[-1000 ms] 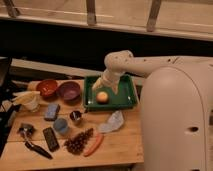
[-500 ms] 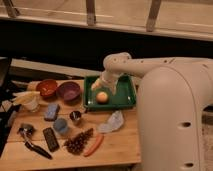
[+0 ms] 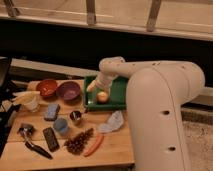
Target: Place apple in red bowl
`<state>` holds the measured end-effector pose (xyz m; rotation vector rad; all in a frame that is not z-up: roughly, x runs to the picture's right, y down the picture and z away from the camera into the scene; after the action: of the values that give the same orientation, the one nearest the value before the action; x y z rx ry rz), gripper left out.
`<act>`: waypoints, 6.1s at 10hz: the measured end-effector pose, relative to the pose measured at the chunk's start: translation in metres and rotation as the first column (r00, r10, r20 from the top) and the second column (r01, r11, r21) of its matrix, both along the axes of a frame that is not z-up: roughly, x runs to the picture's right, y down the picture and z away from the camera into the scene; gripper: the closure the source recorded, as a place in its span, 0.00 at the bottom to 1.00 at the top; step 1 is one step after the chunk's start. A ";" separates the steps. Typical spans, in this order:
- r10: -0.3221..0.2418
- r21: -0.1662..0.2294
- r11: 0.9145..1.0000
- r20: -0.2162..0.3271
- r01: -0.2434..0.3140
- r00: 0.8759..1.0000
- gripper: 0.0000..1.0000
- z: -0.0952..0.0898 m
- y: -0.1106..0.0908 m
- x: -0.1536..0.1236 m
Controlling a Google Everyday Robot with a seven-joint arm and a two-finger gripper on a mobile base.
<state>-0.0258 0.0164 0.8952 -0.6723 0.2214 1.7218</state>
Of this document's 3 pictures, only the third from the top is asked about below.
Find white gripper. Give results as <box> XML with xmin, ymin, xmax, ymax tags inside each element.
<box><xmin>86</xmin><ymin>72</ymin><xmax>117</xmax><ymax>98</ymax></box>

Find yellow-red apple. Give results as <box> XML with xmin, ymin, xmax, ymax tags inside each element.
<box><xmin>96</xmin><ymin>91</ymin><xmax>109</xmax><ymax>103</ymax></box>

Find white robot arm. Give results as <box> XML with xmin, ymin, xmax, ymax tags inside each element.
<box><xmin>87</xmin><ymin>57</ymin><xmax>205</xmax><ymax>171</ymax></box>

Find purple bowl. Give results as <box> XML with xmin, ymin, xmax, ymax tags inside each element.
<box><xmin>56</xmin><ymin>81</ymin><xmax>81</xmax><ymax>101</ymax></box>

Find red bowl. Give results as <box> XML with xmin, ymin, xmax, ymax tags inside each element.
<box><xmin>36</xmin><ymin>79</ymin><xmax>58</xmax><ymax>97</ymax></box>

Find green plastic tray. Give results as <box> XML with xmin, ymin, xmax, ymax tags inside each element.
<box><xmin>83</xmin><ymin>76</ymin><xmax>128</xmax><ymax>111</ymax></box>

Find clear plastic bag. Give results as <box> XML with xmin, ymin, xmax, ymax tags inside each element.
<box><xmin>98</xmin><ymin>111</ymin><xmax>124</xmax><ymax>133</ymax></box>

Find small metal cup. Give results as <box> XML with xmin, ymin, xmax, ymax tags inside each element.
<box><xmin>70</xmin><ymin>110</ymin><xmax>82</xmax><ymax>125</ymax></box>

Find orange carrot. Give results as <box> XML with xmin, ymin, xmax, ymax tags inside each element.
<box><xmin>83</xmin><ymin>134</ymin><xmax>104</xmax><ymax>157</ymax></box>

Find blue plastic cup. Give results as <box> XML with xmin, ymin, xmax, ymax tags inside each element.
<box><xmin>53</xmin><ymin>118</ymin><xmax>69</xmax><ymax>134</ymax></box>

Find blue sponge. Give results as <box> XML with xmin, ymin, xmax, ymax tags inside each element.
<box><xmin>44</xmin><ymin>103</ymin><xmax>60</xmax><ymax>121</ymax></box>

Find brown pine cone cluster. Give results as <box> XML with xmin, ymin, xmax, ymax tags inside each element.
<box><xmin>64</xmin><ymin>128</ymin><xmax>94</xmax><ymax>155</ymax></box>

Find white pitcher cup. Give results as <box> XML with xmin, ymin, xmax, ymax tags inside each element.
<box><xmin>12</xmin><ymin>91</ymin><xmax>40</xmax><ymax>112</ymax></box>

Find black remote control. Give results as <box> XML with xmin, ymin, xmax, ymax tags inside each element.
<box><xmin>43</xmin><ymin>127</ymin><xmax>59</xmax><ymax>152</ymax></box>

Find black object at left edge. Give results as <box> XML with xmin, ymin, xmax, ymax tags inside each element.
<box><xmin>0</xmin><ymin>57</ymin><xmax>18</xmax><ymax>156</ymax></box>

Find black-handled can opener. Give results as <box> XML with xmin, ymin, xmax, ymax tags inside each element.
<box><xmin>18</xmin><ymin>123</ymin><xmax>52</xmax><ymax>159</ymax></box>

